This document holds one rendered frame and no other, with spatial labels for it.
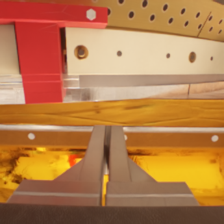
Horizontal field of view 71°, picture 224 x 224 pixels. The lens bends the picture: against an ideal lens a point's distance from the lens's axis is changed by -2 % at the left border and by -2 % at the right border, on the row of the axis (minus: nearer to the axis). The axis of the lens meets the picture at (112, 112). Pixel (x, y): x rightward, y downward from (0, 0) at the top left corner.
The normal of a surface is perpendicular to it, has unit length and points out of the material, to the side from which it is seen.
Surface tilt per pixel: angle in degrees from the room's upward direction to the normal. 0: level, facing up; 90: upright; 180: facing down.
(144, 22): 61
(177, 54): 90
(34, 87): 90
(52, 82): 90
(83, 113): 90
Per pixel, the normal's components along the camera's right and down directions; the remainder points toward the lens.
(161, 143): 0.00, 0.27
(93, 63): 0.26, 0.27
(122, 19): 0.27, 0.69
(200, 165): 0.01, -0.52
